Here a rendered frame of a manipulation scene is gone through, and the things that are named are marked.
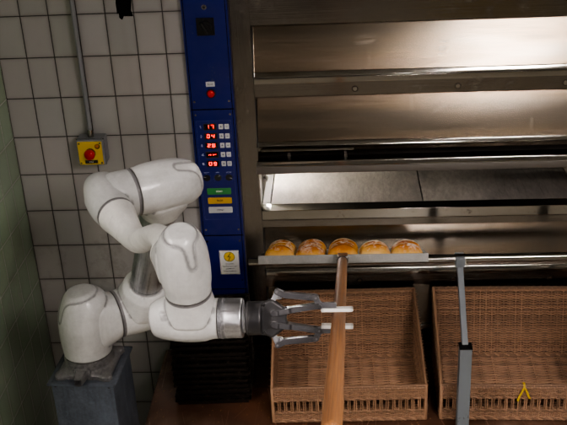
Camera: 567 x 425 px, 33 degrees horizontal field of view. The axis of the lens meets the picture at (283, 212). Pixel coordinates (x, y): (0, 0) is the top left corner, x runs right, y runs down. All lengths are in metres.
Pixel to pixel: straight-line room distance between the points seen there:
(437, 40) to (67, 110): 1.34
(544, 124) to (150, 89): 1.41
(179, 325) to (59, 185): 1.69
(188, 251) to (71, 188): 1.75
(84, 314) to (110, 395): 0.28
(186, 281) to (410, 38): 1.64
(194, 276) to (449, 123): 1.68
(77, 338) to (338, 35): 1.35
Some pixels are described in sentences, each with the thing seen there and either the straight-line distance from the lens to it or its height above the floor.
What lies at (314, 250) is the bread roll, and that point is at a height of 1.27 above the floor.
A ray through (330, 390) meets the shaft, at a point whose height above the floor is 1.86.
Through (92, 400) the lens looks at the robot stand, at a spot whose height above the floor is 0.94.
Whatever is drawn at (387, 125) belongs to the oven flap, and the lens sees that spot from 3.45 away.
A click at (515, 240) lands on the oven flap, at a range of 3.72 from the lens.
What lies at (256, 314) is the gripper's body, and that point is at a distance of 2.08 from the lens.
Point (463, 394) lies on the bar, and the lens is 3.31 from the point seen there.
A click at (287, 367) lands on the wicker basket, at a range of 3.75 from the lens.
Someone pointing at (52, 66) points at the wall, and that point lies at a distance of 3.53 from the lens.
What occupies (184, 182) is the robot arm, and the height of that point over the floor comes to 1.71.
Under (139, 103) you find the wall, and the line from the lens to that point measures 3.50.
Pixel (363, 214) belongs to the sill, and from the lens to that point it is 3.60.
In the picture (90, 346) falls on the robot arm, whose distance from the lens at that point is 3.02.
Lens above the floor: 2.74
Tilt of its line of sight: 26 degrees down
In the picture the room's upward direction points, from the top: 3 degrees counter-clockwise
